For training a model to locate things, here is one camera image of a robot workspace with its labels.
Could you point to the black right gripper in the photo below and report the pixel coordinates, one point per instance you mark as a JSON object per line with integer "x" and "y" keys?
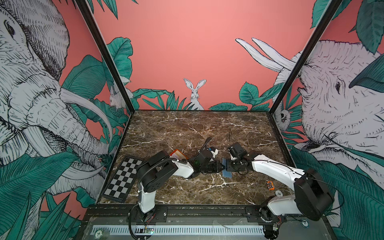
{"x": 229, "y": 167}

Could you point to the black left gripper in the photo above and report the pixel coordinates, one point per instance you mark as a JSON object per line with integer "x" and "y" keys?
{"x": 215, "y": 163}

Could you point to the blue card holder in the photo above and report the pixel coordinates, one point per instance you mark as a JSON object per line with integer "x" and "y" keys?
{"x": 226, "y": 174}

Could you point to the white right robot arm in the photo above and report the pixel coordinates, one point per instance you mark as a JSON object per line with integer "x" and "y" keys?
{"x": 311, "y": 196}

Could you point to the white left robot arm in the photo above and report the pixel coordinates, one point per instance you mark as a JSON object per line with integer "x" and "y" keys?
{"x": 155, "y": 172}

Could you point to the orange toy car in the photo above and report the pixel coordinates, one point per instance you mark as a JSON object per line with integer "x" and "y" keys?
{"x": 270, "y": 186}

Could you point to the white round token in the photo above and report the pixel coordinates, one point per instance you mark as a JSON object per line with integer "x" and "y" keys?
{"x": 278, "y": 193}

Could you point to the black white checkerboard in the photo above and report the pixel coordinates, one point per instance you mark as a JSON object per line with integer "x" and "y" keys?
{"x": 122, "y": 182}

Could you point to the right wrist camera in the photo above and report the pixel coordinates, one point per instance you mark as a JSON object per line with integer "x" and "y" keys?
{"x": 236, "y": 151}

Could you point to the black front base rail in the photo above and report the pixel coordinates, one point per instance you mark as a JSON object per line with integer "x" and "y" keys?
{"x": 163, "y": 213}

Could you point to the white slotted cable duct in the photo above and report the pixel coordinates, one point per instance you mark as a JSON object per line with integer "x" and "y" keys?
{"x": 175, "y": 230}

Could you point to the black right corner frame post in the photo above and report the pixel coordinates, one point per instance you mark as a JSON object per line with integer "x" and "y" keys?
{"x": 323, "y": 23}

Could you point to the black corner frame post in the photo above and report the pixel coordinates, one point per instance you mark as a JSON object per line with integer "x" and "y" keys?
{"x": 323, "y": 23}
{"x": 97, "y": 36}

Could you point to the black left corner frame post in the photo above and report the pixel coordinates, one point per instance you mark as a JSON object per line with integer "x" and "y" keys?
{"x": 97, "y": 36}

